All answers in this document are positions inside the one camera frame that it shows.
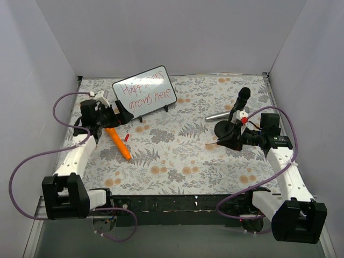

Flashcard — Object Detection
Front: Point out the red white marker pen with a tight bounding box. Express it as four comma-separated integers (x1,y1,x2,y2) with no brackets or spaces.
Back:
205,141,219,148

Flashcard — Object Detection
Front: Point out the black framed whiteboard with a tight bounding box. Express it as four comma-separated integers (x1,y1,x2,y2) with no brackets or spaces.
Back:
112,66,177,119

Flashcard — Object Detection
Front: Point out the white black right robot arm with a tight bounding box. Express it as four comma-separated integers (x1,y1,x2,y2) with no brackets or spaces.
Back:
214,111,327,244

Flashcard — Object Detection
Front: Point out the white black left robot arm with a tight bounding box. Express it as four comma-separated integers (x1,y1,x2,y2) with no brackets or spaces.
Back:
42,99,134,219

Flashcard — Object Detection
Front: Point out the orange toy microphone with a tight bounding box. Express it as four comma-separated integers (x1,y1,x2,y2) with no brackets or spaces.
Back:
105,128,132,161

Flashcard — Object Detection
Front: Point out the black microphone stand base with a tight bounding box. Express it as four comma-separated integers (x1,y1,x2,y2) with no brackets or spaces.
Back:
214,120,234,139

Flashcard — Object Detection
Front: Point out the silver metal microphone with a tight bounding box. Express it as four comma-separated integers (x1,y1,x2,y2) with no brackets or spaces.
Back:
205,106,250,123

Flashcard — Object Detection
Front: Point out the black microphone on stand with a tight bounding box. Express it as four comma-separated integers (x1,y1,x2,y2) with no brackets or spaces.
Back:
228,87,251,121

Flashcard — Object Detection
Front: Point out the floral patterned table mat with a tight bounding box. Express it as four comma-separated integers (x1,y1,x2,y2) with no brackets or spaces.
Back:
83,75,274,195

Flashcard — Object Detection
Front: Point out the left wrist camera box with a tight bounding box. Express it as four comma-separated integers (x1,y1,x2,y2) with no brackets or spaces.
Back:
88,90,110,108

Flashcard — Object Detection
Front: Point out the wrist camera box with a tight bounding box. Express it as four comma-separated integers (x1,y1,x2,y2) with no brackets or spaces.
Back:
88,90,110,108
231,110,248,125

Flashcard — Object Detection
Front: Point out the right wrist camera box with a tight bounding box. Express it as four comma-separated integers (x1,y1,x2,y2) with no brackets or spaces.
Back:
231,110,248,125

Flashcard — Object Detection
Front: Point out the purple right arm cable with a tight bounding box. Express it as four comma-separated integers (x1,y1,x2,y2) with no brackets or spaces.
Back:
216,106,298,235

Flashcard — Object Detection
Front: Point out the black front mounting rail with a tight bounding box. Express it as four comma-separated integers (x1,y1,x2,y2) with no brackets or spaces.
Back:
89,193,263,227

